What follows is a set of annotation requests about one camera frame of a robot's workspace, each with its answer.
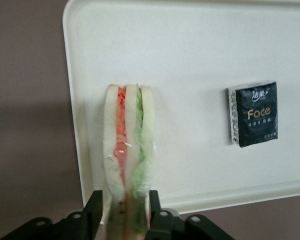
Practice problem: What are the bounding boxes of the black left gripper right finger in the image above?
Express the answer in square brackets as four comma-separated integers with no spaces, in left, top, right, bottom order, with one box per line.
[144,189,235,240]

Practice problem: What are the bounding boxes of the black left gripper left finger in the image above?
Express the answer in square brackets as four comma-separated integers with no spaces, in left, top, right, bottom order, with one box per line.
[0,189,104,240]

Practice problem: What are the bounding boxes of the triangle sandwich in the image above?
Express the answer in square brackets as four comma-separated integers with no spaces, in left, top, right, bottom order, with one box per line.
[101,83,158,240]

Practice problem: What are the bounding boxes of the cream plastic serving tray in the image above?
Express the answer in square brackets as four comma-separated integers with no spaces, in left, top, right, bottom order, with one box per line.
[62,0,300,216]

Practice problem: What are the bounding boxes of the black tissue pack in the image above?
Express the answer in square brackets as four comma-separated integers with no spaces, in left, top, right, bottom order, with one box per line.
[226,80,280,149]

